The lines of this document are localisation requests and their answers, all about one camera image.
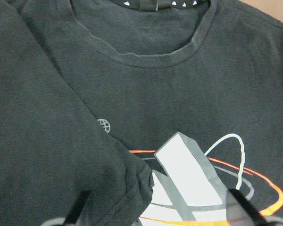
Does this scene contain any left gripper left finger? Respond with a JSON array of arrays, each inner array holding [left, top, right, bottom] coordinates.
[[65, 190, 91, 226]]

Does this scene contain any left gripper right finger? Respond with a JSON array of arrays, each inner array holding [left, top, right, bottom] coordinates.
[[226, 189, 270, 226]]

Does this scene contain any black t-shirt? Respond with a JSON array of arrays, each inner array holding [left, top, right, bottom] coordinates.
[[0, 0, 283, 226]]

